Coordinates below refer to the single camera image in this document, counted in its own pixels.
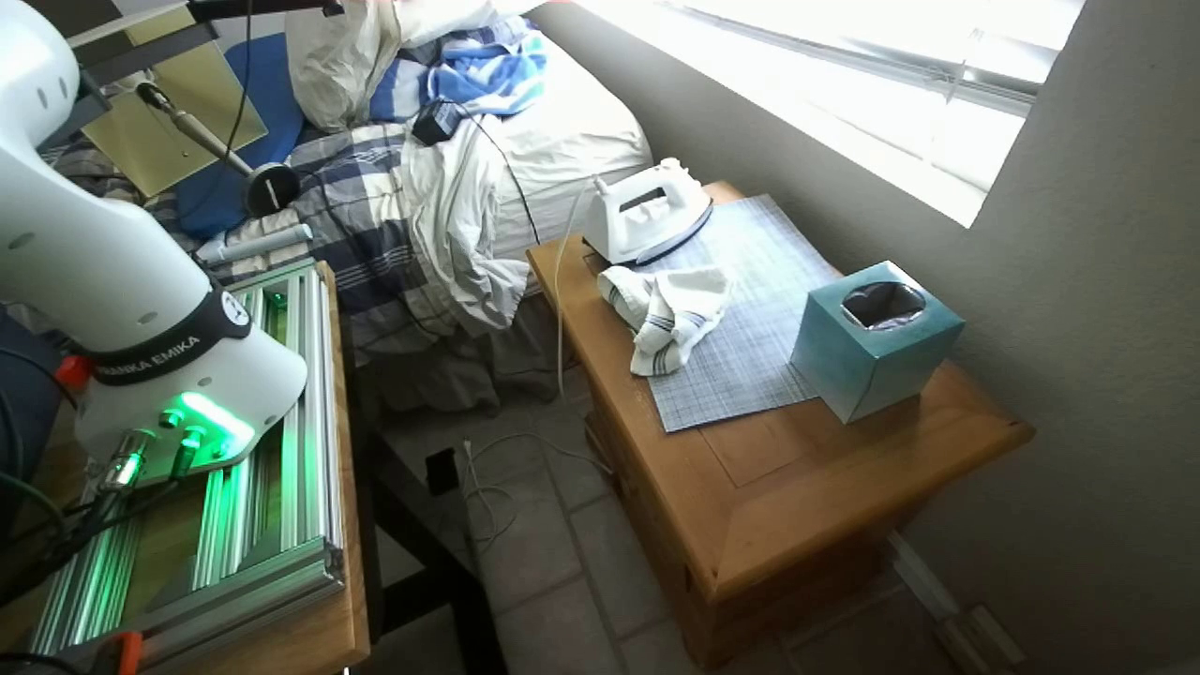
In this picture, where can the white striped towel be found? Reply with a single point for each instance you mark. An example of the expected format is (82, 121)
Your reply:
(667, 311)

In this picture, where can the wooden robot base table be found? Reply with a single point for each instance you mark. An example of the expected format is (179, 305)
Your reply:
(327, 637)

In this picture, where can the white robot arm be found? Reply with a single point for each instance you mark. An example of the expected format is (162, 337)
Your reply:
(179, 363)

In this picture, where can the white clothes iron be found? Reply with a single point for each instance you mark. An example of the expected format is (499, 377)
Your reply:
(646, 213)

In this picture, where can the grey grid mat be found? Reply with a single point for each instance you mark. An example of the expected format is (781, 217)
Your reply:
(744, 363)

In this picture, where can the wooden side table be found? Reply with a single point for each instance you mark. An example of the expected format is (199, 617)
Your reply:
(762, 522)

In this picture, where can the pile of bedding and clothes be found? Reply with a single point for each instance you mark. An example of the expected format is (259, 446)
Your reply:
(447, 148)

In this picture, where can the teal tissue box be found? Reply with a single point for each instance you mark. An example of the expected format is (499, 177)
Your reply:
(872, 337)

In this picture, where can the black microphone stand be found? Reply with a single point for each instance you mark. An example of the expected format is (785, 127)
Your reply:
(266, 186)

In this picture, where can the white window blinds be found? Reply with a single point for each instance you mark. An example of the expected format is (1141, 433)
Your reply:
(924, 93)

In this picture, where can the aluminium rail base frame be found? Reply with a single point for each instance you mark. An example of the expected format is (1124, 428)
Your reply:
(227, 551)

